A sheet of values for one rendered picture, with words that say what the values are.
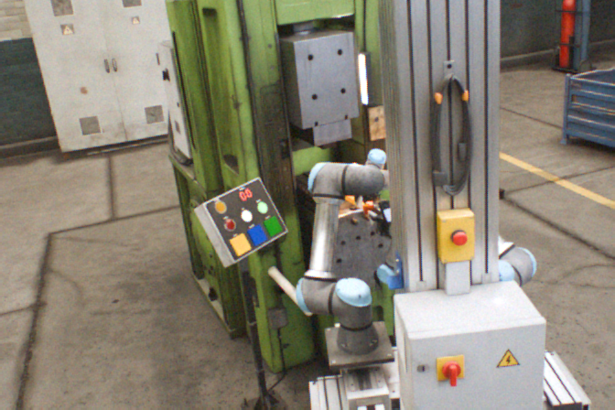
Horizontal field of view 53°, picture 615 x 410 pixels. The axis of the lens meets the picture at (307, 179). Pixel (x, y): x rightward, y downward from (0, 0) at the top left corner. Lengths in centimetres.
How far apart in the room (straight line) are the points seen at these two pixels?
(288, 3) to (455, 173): 153
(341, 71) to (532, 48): 824
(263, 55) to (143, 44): 522
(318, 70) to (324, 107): 17
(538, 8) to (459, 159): 941
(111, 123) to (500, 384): 696
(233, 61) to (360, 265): 120
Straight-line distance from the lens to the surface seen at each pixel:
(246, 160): 292
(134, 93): 807
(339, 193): 217
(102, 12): 794
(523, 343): 165
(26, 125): 886
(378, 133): 318
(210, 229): 260
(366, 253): 315
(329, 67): 284
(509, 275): 219
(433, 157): 156
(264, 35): 285
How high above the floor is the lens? 213
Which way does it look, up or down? 20 degrees down
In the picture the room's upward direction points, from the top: 6 degrees counter-clockwise
